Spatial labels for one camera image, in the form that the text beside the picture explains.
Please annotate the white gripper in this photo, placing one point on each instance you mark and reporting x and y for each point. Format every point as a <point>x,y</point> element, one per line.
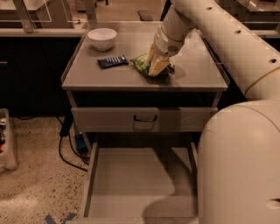
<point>164,45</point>

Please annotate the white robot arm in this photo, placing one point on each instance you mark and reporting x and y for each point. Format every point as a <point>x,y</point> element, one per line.
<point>238,162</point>

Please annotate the grey drawer cabinet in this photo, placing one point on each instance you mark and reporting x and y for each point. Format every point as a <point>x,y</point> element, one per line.
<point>197,82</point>

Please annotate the white ceramic bowl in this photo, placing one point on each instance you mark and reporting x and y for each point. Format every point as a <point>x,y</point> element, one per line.
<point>103,39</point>

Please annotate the clear plastic bin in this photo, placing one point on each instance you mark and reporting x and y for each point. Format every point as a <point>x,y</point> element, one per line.
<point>9,148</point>

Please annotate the green jalapeno chip bag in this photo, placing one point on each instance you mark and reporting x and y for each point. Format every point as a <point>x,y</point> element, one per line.
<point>139,63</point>

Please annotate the open grey lower drawer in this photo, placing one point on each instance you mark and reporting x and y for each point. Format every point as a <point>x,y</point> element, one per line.
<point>146,185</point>

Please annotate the dark blue candy bar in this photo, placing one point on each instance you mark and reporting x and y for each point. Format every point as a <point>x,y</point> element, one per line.
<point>113,62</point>

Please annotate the blue power adapter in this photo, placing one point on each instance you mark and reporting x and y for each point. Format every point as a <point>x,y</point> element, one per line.
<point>80,143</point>

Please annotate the blue floor tape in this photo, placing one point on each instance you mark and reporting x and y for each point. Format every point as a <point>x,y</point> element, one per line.
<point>62,220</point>

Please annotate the closed upper drawer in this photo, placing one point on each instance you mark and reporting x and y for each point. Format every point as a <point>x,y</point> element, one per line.
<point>121,119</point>

